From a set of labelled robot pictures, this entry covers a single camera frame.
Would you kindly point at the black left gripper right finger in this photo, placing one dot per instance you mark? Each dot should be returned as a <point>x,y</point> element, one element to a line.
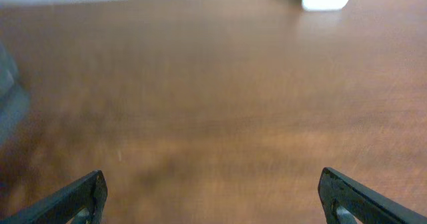
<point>345,200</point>

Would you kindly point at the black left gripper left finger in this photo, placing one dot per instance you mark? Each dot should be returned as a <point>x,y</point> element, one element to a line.
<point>82,201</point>

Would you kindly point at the grey plastic mesh basket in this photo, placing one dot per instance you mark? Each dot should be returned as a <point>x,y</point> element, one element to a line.
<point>15,100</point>

